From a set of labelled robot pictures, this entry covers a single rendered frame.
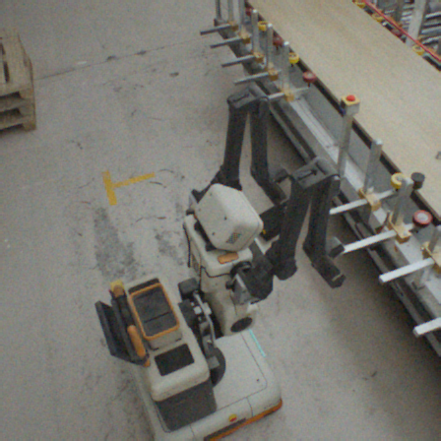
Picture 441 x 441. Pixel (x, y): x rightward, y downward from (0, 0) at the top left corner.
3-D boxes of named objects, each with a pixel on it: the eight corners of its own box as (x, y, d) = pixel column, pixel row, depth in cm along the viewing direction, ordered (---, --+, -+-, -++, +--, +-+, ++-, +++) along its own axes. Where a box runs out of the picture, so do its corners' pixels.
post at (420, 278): (412, 297, 221) (441, 231, 185) (409, 291, 223) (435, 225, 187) (419, 294, 221) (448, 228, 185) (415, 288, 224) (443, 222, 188)
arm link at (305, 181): (286, 161, 139) (305, 183, 133) (326, 153, 144) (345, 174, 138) (261, 262, 170) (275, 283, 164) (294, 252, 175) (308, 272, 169)
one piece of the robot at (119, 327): (149, 379, 193) (113, 367, 176) (123, 310, 215) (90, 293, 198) (169, 363, 192) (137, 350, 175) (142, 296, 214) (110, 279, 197)
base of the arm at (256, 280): (235, 269, 169) (250, 295, 161) (251, 254, 166) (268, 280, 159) (249, 275, 175) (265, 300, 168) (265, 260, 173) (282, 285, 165)
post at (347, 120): (338, 181, 264) (346, 114, 230) (333, 175, 267) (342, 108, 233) (345, 178, 265) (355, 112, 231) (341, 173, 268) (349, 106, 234)
